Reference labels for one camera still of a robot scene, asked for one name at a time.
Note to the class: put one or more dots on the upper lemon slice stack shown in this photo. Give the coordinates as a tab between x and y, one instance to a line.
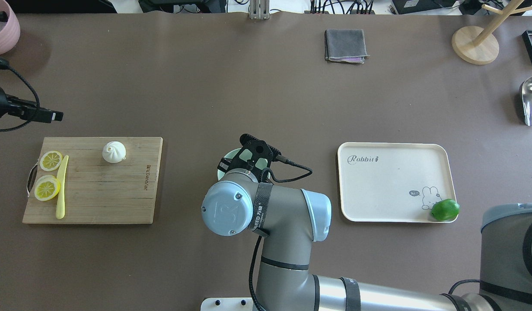
51	160

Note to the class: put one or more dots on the cream rabbit print tray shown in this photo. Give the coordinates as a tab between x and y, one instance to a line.
392	182

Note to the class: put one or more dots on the white steamed bun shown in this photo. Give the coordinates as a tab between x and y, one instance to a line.
114	152

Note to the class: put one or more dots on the green lime fruit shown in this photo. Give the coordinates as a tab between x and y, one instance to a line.
446	210

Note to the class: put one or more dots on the yellow plastic knife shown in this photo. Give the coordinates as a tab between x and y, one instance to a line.
61	195

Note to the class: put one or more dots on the grey folded cloth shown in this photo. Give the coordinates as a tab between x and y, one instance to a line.
345	46

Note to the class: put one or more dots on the pink bucket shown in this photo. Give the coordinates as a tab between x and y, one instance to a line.
9	30

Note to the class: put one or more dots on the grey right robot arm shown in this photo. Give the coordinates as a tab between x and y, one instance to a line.
289	221

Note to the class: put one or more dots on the bamboo cutting board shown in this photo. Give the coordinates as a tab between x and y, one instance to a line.
98	192

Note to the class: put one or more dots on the wooden mug tree stand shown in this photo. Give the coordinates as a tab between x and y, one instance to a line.
478	45

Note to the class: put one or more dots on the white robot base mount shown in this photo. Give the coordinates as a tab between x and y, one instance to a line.
227	304

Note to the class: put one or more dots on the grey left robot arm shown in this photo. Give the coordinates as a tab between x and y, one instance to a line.
3	103

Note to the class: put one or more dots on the light green bowl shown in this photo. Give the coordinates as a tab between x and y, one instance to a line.
234	159

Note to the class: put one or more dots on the lower lemon slice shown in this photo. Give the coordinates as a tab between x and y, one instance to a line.
46	187

